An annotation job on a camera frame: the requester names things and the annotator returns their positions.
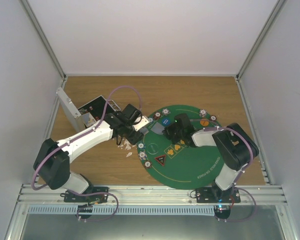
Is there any red 100 chip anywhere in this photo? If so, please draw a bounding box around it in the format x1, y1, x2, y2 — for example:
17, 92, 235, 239
153, 111, 162, 120
143, 160, 152, 169
209, 114, 217, 122

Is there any silver aluminium poker case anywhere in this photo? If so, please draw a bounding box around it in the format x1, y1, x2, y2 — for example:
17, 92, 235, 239
56, 87, 106, 133

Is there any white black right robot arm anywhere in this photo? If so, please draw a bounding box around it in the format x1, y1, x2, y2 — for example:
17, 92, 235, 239
162, 113, 260, 203

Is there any grey slotted cable duct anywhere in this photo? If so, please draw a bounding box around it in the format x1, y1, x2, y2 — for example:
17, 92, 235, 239
28, 204, 215, 216

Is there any round green poker mat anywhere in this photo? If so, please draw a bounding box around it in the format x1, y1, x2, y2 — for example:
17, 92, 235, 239
137, 104, 224, 190

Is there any black red triangular all-in button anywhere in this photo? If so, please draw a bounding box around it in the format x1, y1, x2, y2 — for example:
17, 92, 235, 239
154, 154, 166, 167

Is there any blue orange 10 chip stack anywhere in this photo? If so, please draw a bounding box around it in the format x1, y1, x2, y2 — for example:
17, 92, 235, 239
161, 108, 171, 116

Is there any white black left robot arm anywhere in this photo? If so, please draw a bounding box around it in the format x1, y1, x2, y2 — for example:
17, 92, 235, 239
33, 104, 150, 202

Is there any orange big blind button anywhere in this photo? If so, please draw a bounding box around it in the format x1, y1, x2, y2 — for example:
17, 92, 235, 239
199, 119, 210, 127

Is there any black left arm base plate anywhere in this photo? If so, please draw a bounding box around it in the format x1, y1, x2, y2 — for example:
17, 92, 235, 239
60, 186, 109, 204

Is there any blue small blind button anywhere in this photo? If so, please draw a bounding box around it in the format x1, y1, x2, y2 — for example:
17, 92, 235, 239
161, 117, 171, 126

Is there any blue playing card deck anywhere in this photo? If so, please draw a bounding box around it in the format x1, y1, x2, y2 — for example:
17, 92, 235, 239
139, 127, 149, 135

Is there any clear round dealer button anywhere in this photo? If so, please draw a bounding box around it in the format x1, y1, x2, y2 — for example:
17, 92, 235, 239
146, 143, 159, 155

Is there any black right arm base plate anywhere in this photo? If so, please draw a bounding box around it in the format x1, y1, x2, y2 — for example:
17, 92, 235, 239
194, 186, 241, 204

